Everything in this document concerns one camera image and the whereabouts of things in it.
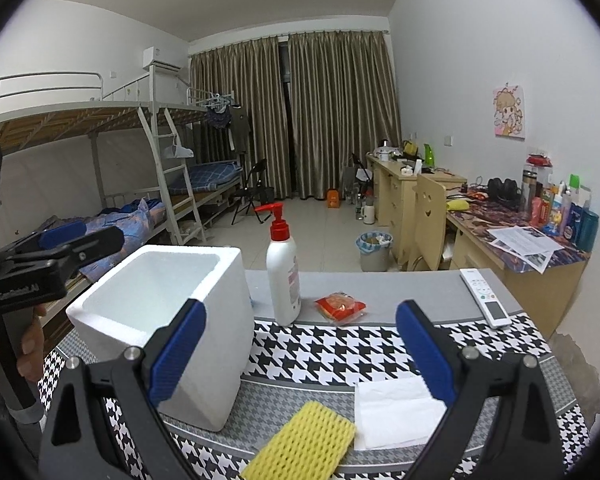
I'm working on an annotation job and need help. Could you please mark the blue patterned quilt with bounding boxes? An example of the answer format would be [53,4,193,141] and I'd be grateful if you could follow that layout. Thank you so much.
[32,197,168,281]

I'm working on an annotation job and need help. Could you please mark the white pump lotion bottle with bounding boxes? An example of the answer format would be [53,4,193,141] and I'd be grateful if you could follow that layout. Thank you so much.
[255,202,303,327]

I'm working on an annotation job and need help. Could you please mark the printed desk mat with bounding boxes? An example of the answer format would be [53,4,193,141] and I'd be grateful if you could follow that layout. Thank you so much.
[447,197,591,273]

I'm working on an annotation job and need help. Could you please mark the light wooden desk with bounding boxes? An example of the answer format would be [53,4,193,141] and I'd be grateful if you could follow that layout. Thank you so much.
[366,152,468,226]

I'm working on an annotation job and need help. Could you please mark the white foam box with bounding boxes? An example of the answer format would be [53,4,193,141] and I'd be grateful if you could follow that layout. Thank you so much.
[66,245,256,433]

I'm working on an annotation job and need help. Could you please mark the red snack packet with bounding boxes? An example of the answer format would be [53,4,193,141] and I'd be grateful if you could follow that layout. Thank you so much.
[314,291,368,322]

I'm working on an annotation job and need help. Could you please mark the wooden desk with printed mat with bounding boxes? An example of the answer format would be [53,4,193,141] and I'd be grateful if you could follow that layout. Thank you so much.
[445,195,593,341]

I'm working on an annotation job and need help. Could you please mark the black headphones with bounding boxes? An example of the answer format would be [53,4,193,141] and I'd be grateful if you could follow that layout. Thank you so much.
[487,177,522,211]

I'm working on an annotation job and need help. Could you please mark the white air conditioner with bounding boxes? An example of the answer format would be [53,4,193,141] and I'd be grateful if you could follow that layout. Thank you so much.
[142,46,186,72]

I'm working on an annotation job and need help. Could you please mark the wooden chair with smiley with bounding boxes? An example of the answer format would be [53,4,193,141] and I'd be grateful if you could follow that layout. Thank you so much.
[405,172,448,271]

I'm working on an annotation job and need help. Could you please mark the cartoon wall poster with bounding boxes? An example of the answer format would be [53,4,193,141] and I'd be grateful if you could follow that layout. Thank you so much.
[492,82,527,139]

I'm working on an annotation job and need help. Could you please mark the black folding chair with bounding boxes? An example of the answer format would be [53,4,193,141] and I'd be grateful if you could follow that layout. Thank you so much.
[349,152,376,196]
[230,159,276,226]

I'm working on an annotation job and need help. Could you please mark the printed paper sheets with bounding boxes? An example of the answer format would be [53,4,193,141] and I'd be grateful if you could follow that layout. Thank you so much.
[486,225,563,273]

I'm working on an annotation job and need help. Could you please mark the white metal bunk bed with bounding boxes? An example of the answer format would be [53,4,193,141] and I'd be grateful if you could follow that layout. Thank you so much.
[152,85,246,233]
[0,72,208,281]

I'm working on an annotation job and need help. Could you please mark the yellow foam net sleeve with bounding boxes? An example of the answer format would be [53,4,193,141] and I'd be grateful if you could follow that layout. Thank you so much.
[240,400,357,480]

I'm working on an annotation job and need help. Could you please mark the white remote control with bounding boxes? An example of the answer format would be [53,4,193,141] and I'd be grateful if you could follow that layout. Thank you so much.
[459,267,512,330]

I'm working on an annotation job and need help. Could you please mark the row of toiletry bottles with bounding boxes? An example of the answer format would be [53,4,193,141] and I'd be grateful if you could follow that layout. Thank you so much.
[520,152,600,253]

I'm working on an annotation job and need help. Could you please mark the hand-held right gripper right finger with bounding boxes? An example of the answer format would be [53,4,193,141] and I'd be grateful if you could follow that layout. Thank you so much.
[396,300,566,480]

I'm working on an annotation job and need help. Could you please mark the white paper tissue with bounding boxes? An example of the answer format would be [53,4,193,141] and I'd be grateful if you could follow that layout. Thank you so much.
[354,375,448,451]

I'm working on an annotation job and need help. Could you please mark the grey trash bin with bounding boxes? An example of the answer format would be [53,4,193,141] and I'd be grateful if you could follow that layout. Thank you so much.
[356,230,395,272]

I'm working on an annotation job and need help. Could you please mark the dark hanging shirt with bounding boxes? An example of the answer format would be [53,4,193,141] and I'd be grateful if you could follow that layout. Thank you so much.
[227,104,251,153]

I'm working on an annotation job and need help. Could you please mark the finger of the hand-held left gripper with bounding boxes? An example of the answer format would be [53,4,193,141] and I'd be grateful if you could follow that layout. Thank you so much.
[2,226,126,281]
[0,223,88,261]

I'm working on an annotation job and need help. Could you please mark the blue plaid mattress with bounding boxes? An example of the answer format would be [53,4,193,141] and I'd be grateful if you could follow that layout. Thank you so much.
[185,160,243,195]

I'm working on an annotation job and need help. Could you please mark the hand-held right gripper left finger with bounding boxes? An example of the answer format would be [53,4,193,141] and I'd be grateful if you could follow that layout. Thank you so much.
[39,299,208,480]

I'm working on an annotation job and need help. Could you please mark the brown curtain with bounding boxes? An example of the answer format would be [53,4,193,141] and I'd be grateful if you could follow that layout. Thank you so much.
[189,37,290,201]
[286,30,402,200]

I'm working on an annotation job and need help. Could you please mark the blue hanging garment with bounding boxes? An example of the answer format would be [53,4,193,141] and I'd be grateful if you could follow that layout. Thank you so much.
[204,106,231,131]

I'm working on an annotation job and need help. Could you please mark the person's left hand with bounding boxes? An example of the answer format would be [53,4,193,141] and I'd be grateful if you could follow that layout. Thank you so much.
[0,305,47,393]

